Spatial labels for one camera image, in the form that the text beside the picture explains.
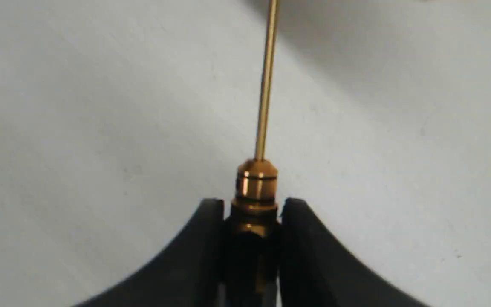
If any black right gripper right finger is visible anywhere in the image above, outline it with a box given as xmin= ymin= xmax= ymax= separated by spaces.
xmin=279 ymin=198 xmax=424 ymax=307

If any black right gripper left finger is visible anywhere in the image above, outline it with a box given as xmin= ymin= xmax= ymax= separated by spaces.
xmin=81 ymin=198 xmax=224 ymax=307

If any black and gold screwdriver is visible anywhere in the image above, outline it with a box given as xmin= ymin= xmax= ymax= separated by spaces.
xmin=222 ymin=0 xmax=280 ymax=307

